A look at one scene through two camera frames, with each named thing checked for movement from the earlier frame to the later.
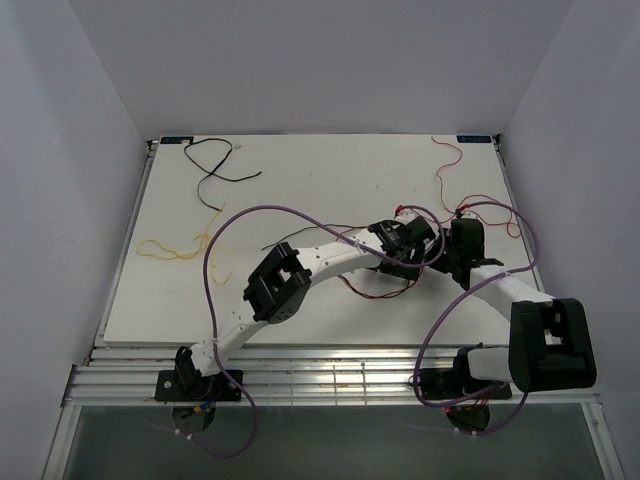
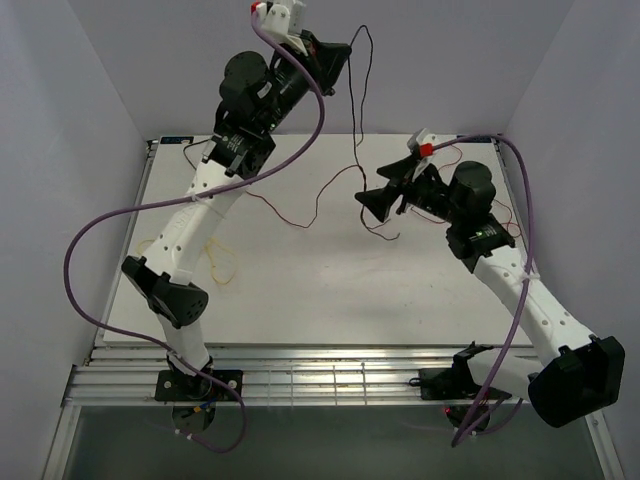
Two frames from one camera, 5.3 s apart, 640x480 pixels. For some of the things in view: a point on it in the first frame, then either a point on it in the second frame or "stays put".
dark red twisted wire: (383, 296) -> (316, 207)
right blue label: (474, 139) stays put
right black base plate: (449, 383) stays put
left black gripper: (401, 271) -> (326, 62)
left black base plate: (177, 385) stays put
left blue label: (176, 139) stays put
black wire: (329, 224) -> (362, 104)
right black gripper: (440, 266) -> (400, 175)
